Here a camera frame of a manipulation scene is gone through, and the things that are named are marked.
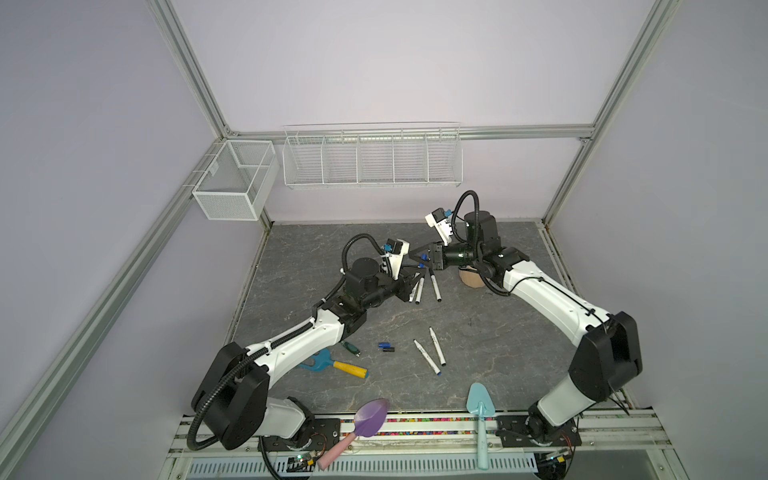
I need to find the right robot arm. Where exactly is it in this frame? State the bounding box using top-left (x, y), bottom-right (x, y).
top-left (410, 208), bottom-right (643, 445)

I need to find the white wire basket rack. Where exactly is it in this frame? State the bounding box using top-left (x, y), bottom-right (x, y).
top-left (283, 122), bottom-right (464, 189)

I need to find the purple garden trowel pink handle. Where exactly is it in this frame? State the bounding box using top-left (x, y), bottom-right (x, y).
top-left (317, 398), bottom-right (389, 470)

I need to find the white mesh box basket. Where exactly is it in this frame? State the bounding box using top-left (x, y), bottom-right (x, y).
top-left (193, 140), bottom-right (280, 221)

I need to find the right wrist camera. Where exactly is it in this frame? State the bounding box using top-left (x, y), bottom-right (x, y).
top-left (425, 208), bottom-right (453, 246)

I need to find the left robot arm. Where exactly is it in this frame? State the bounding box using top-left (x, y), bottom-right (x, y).
top-left (186, 258), bottom-right (418, 451)

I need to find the green handled ratchet screwdriver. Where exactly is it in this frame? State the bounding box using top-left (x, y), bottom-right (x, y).
top-left (342, 341), bottom-right (361, 357)

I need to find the light blue garden trowel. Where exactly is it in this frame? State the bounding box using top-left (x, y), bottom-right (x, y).
top-left (466, 382), bottom-right (495, 471)

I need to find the potted green plant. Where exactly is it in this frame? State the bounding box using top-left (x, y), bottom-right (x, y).
top-left (459, 268), bottom-right (484, 289)

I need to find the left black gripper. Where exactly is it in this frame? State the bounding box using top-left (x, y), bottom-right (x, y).
top-left (360, 261), bottom-right (423, 309)

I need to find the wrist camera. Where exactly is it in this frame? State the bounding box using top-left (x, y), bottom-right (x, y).
top-left (383, 239), bottom-right (410, 280)
top-left (425, 208), bottom-right (453, 246)

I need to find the blue garden fork yellow handle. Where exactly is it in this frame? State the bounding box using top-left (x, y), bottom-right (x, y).
top-left (299, 349), bottom-right (368, 379)

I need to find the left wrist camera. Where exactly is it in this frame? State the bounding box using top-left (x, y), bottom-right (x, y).
top-left (383, 239), bottom-right (410, 280)

